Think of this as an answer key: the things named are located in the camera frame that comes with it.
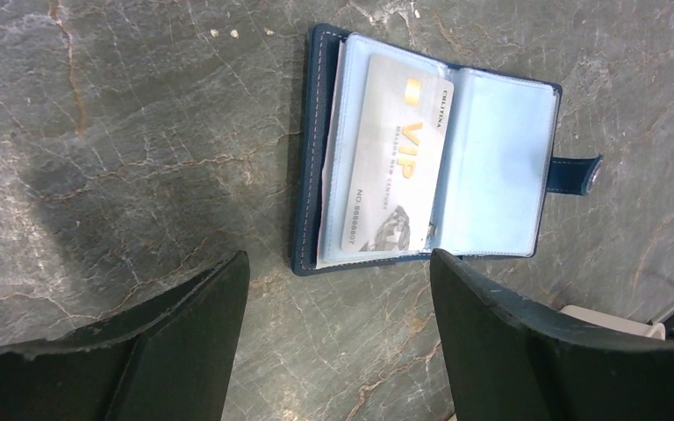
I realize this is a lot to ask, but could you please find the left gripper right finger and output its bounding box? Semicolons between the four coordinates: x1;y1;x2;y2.
429;249;674;420

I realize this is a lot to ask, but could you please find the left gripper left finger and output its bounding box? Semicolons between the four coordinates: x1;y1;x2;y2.
0;251;250;420

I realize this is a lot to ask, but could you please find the white plastic tray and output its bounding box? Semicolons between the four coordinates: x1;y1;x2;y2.
560;304;666;340

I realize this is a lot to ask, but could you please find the silver VIP credit card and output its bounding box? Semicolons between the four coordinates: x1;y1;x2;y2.
341;54;455;254

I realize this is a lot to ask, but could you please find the navy blue card holder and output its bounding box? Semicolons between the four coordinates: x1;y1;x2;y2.
291;23;602;276

